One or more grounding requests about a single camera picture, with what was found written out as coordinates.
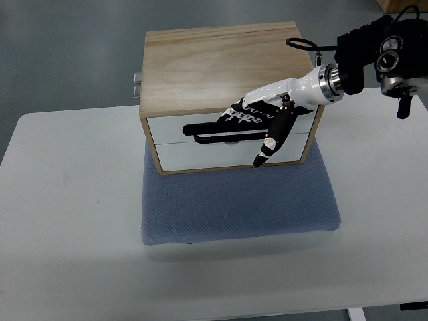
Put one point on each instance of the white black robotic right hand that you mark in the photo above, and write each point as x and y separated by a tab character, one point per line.
282	102

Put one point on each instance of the blue-grey mesh cushion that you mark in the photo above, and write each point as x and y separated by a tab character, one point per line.
237	204

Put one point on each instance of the wooden drawer cabinet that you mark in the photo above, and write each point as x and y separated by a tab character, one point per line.
205	70

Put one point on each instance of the upper silver metal clamp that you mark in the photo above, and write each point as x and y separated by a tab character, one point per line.
137	77

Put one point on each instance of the black drawer handle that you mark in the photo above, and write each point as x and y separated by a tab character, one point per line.
233	130

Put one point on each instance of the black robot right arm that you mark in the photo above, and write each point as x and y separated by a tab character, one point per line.
398	52

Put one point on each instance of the lower silver metal clamp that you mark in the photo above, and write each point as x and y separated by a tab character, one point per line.
137	91

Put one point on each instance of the white table leg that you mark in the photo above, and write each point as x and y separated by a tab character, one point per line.
356	314

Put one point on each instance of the silver metal clamp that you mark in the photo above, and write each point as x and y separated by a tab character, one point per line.
137	91
137	77

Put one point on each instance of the white drawer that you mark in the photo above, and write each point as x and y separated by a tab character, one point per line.
169	129
190	155

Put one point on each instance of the black table control panel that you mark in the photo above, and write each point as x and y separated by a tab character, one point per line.
413	306

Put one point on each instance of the brown cardboard box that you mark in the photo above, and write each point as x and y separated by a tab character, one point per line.
396	6

